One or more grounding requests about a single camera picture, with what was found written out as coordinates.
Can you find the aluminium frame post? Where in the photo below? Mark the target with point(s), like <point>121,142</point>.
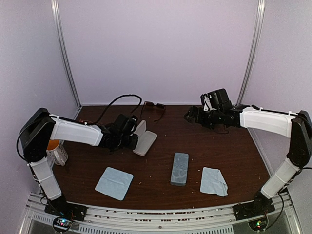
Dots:
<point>64,54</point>
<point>258,25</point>

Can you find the light blue cloth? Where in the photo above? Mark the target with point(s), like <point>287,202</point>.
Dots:
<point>213,182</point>
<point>114,183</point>

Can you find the left aluminium frame post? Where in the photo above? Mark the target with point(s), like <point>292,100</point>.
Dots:
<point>64,54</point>

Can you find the pink glasses case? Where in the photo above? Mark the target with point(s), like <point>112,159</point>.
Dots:
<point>145,139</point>

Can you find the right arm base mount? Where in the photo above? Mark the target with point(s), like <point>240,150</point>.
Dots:
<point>251,212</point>

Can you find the aluminium front rail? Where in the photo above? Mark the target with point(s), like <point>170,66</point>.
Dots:
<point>209,220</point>

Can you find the grey-blue glasses case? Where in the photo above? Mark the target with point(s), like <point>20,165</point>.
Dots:
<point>179,169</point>

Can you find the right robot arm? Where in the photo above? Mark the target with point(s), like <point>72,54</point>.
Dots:
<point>295,127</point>

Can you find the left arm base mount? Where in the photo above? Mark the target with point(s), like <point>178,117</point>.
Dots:
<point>65,220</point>

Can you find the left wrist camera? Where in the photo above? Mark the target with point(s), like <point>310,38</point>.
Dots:
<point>132,123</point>

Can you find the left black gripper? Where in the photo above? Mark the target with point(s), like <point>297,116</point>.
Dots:
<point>132,145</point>

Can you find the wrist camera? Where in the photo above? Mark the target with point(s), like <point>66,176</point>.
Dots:
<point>132,123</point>
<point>205,102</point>

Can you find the patterned mug orange inside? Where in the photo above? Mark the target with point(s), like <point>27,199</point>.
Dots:
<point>56,151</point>

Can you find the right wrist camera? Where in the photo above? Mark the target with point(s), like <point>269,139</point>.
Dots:
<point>205,102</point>

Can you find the dark sunglasses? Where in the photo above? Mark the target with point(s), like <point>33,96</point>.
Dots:
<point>152,108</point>

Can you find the right aluminium frame post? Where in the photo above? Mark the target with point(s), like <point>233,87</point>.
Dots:
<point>258,25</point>

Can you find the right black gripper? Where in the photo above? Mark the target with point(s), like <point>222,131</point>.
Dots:
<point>199,119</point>

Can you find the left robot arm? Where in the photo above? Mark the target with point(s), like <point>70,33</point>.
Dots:
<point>43,127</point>

